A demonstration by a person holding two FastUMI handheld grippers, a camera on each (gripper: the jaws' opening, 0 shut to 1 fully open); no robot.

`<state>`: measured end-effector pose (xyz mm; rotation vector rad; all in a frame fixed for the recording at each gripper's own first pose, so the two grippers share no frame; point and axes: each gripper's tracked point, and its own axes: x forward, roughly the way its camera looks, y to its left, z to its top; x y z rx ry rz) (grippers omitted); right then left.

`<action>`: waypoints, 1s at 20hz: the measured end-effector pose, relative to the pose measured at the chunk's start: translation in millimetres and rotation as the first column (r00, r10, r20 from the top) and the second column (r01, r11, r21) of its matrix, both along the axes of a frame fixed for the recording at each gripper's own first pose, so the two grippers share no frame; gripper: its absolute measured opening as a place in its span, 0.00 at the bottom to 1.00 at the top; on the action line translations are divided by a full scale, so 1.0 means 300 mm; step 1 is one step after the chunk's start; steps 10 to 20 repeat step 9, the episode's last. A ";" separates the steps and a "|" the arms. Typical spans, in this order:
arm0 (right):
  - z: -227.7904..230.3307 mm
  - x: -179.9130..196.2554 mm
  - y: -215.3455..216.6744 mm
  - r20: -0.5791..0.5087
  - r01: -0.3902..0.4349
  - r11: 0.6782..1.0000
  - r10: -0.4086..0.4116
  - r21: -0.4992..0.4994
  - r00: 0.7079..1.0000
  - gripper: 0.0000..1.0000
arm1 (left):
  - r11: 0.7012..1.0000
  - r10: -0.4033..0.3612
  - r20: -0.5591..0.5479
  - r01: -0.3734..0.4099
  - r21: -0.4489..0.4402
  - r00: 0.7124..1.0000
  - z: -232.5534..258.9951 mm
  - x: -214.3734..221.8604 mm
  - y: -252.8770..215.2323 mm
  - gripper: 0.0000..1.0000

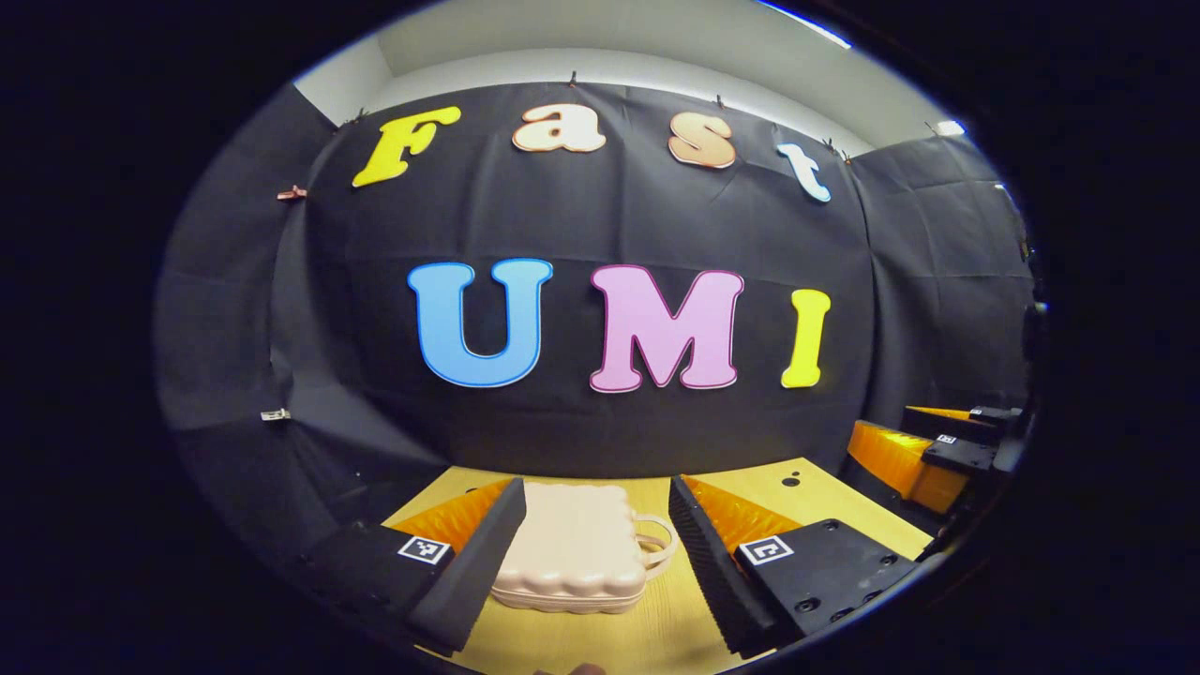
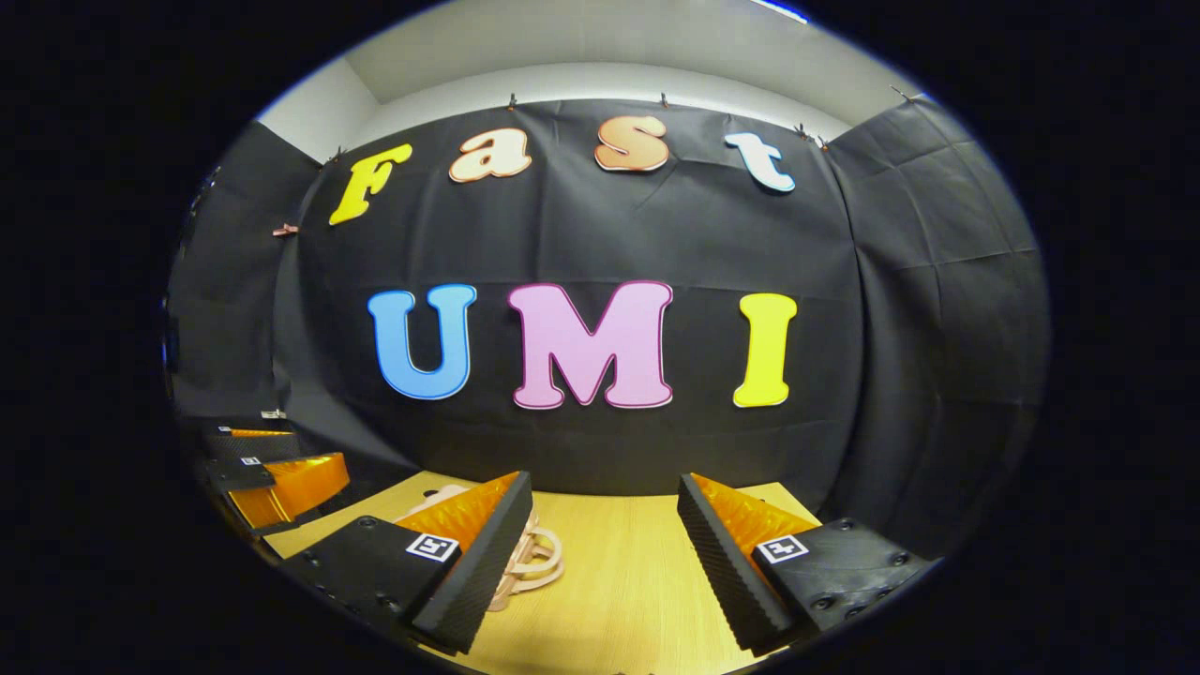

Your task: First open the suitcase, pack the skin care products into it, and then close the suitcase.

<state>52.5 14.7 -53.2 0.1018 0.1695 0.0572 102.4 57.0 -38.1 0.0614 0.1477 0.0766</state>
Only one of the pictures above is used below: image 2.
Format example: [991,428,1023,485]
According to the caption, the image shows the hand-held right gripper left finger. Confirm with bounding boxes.
[281,471,533,657]

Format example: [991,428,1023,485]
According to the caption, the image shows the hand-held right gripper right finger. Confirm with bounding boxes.
[677,472,938,657]

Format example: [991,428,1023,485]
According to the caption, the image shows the black backdrop cloth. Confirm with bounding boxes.
[164,92,1051,563]

